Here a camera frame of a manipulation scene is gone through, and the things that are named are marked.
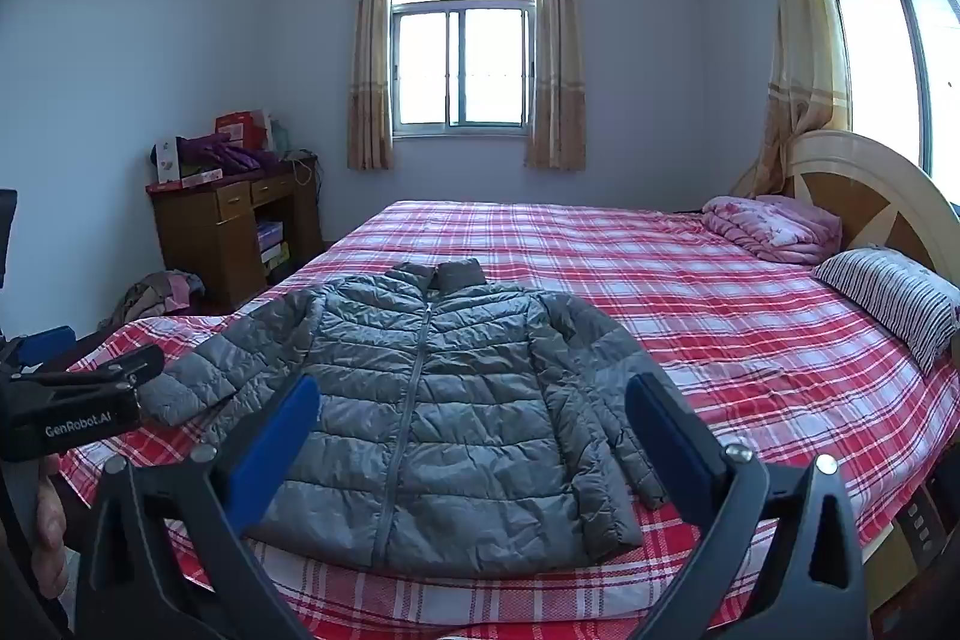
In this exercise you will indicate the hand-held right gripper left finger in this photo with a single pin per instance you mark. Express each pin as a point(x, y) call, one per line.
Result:
point(279, 441)

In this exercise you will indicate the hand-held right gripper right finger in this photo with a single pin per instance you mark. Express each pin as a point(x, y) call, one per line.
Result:
point(664, 441)

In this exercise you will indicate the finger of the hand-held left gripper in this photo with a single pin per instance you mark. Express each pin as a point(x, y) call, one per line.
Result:
point(112, 370)
point(49, 344)

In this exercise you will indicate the grey puffer jacket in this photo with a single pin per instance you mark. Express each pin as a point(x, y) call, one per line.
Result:
point(465, 400)

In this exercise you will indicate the pile of clothes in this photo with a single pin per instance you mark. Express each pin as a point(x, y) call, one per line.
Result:
point(161, 299)

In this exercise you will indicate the purple clothes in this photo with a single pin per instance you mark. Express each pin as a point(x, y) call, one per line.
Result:
point(221, 153)

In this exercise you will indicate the person's left hand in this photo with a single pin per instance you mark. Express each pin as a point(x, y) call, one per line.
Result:
point(51, 520)

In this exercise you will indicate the bed with red plaid sheet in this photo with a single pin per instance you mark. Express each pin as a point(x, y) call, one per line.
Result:
point(750, 340)

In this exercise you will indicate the brown wooden desk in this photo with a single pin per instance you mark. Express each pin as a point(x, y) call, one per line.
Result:
point(217, 227)

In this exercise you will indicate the stack of boxes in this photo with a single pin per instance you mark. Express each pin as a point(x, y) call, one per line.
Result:
point(271, 246)

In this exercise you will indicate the pink flat box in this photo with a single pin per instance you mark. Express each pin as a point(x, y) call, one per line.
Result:
point(184, 181)

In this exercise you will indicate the white printed box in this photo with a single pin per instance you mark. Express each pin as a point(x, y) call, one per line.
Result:
point(166, 160)

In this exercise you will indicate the pink folded quilt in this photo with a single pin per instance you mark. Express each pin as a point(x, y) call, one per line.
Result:
point(772, 224)

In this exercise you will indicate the dark bedside cabinet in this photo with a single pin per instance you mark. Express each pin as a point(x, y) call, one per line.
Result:
point(919, 520)

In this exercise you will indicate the striped pillow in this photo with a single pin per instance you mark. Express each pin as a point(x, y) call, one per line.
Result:
point(892, 295)

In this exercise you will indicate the red cardboard box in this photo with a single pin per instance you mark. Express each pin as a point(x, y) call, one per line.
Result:
point(238, 129)

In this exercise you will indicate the pale green bag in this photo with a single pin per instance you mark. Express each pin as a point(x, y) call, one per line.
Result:
point(280, 135)

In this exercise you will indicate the wooden star-pattern headboard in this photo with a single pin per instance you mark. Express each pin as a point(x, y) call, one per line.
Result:
point(870, 190)

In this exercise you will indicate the sliding window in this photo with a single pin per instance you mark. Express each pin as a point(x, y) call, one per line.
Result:
point(461, 63)

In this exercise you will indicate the long beige patterned curtain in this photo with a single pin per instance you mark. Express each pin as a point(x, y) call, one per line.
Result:
point(795, 40)

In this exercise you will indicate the large balcony window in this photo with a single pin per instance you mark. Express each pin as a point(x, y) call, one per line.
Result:
point(885, 25)

